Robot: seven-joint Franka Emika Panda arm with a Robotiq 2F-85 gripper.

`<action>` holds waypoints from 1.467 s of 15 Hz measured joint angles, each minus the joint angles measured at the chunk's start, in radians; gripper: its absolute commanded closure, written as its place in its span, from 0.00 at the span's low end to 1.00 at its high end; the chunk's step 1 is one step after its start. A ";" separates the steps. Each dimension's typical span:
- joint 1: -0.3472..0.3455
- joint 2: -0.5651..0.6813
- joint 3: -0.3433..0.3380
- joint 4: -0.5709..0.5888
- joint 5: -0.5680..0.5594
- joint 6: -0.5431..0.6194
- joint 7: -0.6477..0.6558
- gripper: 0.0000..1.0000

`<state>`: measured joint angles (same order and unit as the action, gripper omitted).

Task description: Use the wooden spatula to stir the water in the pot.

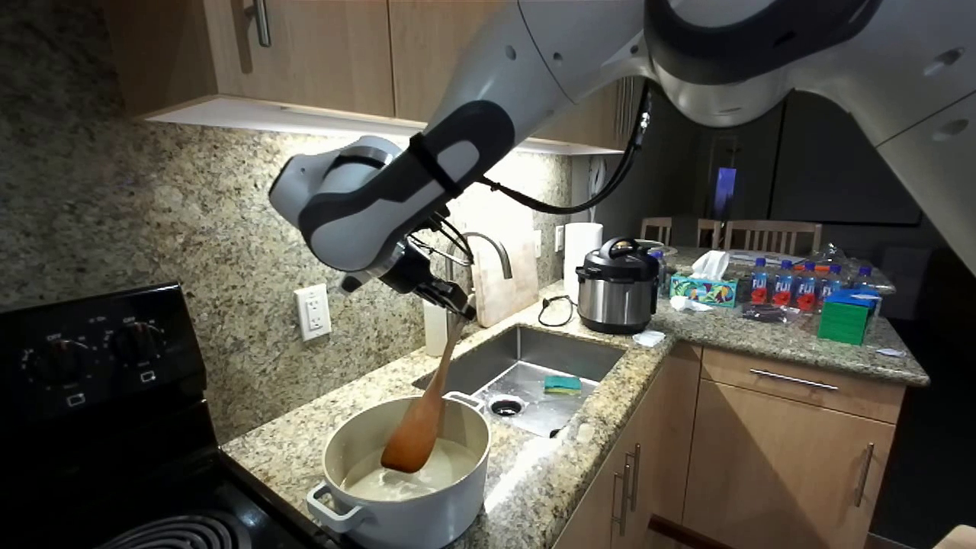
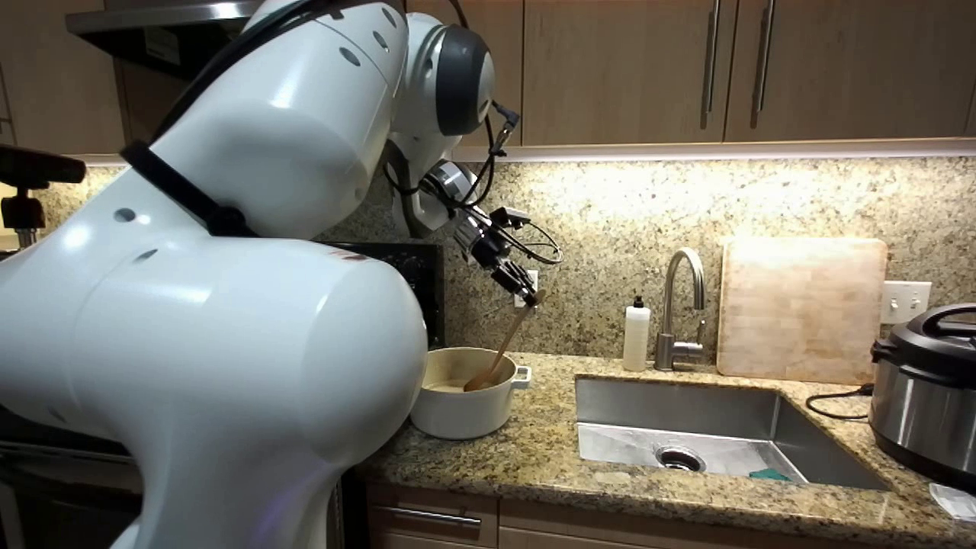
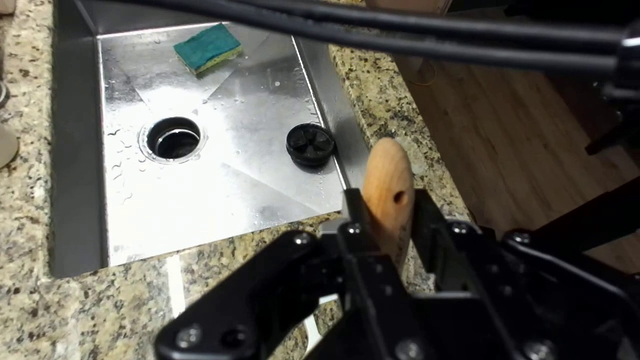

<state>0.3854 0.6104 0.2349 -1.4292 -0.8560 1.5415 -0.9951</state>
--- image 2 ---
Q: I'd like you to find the steel black pressure cooker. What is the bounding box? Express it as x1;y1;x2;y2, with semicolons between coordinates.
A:
865;298;976;490

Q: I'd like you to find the stainless steel sink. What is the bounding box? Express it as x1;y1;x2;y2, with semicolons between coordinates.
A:
572;371;889;490

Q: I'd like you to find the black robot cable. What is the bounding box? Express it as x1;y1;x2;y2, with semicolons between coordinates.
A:
141;0;560;272

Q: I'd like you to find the white soap bottle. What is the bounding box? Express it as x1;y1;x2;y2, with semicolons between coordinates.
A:
620;292;654;375

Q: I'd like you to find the black cooker power cable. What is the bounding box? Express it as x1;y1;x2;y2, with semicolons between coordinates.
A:
803;379;879;422

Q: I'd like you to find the wooden lower cabinet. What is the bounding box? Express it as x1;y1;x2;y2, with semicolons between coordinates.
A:
362;485;919;549

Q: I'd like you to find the wooden cabinet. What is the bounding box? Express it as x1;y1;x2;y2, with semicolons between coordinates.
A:
0;0;126;155
362;485;919;549
405;0;976;147

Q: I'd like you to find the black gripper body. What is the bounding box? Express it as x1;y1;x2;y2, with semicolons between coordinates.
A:
452;207;530;292

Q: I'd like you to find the metal kitchen faucet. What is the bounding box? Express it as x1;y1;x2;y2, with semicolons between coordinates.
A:
654;244;714;371

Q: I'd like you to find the metal range hood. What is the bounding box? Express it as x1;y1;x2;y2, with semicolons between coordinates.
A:
64;0;268;79

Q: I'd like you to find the wooden upper cabinet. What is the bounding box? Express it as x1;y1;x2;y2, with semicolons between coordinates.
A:
405;0;976;147
0;0;126;155

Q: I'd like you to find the white cooking pot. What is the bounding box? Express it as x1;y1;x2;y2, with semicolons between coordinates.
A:
410;346;535;443

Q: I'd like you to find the green kitchen sponge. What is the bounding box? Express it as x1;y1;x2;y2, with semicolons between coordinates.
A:
743;464;806;488

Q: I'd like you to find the wooden cutting board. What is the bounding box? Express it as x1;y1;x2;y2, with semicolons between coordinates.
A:
714;234;890;387

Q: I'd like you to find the metal cabinet handle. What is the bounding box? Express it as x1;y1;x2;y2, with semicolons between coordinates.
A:
697;0;727;132
748;0;779;132
370;502;481;533

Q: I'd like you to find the black tripod head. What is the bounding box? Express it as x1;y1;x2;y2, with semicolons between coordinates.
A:
0;144;90;253

